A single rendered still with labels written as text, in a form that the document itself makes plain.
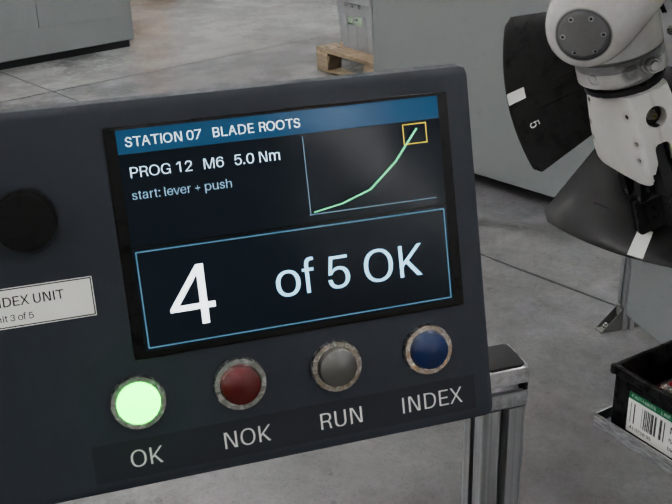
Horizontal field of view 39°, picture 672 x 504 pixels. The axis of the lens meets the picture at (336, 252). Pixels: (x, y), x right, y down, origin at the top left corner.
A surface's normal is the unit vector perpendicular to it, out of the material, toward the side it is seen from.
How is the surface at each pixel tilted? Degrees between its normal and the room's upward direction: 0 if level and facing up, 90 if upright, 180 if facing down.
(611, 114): 107
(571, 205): 51
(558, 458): 0
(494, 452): 90
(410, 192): 75
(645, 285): 90
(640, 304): 90
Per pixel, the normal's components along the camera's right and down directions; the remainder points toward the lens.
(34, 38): 0.66, 0.29
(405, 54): -0.75, 0.29
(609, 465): -0.03, -0.91
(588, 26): -0.43, 0.54
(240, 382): 0.24, 0.06
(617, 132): -0.88, 0.44
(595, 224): -0.46, -0.34
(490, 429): 0.29, 0.39
